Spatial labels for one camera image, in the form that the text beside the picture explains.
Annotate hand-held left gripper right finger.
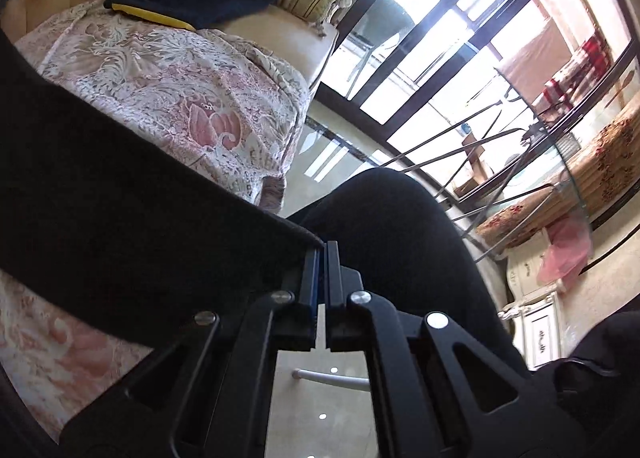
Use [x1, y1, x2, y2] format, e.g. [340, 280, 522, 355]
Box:
[326, 241, 591, 458]

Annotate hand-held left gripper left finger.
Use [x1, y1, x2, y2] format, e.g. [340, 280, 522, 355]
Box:
[60, 243, 322, 458]

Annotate black garment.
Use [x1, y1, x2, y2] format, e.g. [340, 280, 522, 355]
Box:
[0, 30, 327, 354]

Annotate white metal tube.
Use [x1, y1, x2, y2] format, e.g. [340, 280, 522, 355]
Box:
[291, 367, 372, 393]

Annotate person's leg in black trousers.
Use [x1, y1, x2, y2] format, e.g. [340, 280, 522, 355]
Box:
[525, 305, 640, 458]
[292, 168, 531, 381]

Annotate brown cardboard box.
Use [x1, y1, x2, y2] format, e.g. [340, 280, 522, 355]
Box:
[451, 132, 497, 199]

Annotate white carved cabinet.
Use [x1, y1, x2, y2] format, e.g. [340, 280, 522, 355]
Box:
[497, 230, 568, 371]

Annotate pink plastic bag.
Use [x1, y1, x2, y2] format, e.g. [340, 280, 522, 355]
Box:
[539, 217, 595, 285]

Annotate round glass table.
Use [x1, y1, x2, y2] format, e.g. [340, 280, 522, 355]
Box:
[390, 50, 640, 266]

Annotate pink floral blanket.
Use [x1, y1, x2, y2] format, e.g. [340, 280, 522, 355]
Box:
[0, 2, 315, 444]

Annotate beige tufted leather sofa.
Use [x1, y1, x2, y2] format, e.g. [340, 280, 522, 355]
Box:
[5, 0, 342, 91]

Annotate wicker balcony chair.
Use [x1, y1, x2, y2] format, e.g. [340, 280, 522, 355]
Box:
[347, 0, 418, 91]

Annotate gold floral cloth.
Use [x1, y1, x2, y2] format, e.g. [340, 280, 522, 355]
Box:
[474, 100, 640, 241]

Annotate hanging pink blanket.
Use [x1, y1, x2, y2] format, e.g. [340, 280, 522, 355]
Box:
[497, 15, 573, 106]

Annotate black framed glass doors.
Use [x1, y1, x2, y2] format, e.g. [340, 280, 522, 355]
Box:
[315, 0, 640, 201]

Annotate hanging red striped towel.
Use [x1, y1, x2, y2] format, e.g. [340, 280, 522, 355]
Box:
[542, 34, 615, 111]

